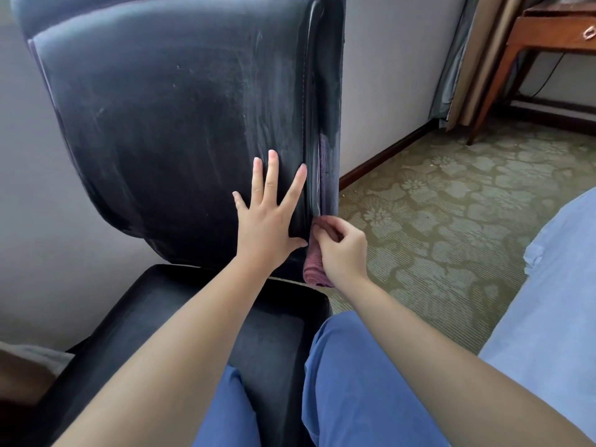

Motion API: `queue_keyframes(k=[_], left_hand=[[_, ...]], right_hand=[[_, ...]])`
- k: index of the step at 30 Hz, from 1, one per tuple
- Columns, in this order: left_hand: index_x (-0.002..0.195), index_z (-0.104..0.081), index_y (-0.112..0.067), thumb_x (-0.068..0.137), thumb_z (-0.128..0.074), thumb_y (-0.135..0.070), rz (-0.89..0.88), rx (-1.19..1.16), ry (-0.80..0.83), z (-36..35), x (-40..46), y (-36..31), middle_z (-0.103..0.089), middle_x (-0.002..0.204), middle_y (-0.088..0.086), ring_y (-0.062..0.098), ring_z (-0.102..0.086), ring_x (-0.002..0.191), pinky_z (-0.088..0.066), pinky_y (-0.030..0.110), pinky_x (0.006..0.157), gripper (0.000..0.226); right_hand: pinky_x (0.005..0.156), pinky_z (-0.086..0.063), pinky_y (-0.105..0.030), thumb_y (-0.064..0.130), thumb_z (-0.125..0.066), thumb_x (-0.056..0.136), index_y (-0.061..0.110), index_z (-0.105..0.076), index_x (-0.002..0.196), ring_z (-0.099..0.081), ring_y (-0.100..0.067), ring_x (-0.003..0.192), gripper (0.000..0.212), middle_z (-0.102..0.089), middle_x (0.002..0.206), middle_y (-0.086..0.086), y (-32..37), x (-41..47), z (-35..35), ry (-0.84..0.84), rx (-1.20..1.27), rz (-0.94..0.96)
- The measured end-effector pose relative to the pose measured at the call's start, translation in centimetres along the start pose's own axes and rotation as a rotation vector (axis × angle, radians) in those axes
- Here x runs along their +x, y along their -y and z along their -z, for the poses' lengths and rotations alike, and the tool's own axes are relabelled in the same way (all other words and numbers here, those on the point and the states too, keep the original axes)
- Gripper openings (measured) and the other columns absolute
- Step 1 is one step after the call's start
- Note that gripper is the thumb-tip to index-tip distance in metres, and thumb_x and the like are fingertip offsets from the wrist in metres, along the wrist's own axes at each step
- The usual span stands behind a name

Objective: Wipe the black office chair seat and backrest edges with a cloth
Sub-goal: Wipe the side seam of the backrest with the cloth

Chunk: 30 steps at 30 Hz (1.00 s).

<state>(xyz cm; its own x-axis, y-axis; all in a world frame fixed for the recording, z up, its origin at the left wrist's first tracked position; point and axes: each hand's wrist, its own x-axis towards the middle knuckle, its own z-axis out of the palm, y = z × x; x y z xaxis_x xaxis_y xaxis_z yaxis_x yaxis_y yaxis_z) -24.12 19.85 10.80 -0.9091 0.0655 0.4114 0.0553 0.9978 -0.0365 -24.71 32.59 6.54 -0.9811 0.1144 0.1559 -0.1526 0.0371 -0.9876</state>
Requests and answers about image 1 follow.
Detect brown wooden desk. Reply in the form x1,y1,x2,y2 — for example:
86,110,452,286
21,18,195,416
467,0,596,147

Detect person's right hand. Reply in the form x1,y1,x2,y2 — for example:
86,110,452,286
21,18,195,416
310,215,371,296

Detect white sheer curtain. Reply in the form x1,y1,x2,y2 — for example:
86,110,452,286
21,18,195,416
0,340,75,377

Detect pink cleaning cloth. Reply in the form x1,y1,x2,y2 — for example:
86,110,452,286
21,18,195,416
302,218,343,288

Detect person's left hand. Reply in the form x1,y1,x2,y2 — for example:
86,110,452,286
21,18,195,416
232,149,309,275

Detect brown curtain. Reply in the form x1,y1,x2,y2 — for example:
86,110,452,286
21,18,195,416
445,0,527,132

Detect blue trousers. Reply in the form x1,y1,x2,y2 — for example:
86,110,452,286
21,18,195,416
193,310,450,447

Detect person's right forearm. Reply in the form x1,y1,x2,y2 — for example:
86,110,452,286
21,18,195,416
335,279,592,447

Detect grey curtain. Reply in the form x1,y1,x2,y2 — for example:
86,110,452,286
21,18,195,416
428,0,481,122

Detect black power cable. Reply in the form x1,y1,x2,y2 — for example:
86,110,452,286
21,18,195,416
530,53,567,98

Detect wooden furniture leg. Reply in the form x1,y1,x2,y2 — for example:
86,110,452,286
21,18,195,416
467,30,522,147

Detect black leather chair backrest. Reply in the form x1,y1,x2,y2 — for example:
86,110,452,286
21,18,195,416
10,0,348,282

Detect dark wooden baseboard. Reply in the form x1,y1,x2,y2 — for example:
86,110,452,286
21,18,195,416
338,118,438,191
493,99,596,138

